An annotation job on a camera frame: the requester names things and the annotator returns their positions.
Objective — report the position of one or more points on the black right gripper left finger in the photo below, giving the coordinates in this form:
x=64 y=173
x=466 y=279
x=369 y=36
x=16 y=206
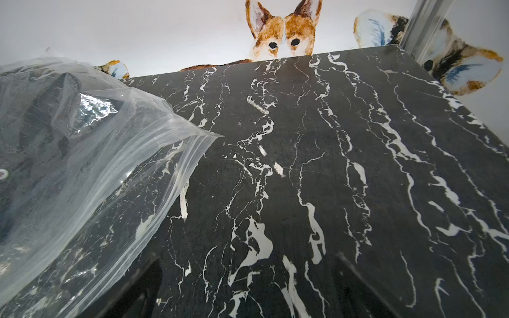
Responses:
x=134 y=295

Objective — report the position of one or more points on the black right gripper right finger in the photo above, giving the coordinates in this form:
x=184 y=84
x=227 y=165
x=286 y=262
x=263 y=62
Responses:
x=357 y=298

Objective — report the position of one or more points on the clear plastic vacuum bag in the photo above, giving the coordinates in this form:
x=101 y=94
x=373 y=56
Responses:
x=123 y=178

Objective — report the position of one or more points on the dark striped shirt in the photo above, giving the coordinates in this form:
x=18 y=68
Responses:
x=40 y=125

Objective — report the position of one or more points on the aluminium frame post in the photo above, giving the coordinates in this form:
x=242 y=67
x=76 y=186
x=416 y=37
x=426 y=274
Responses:
x=425 y=22

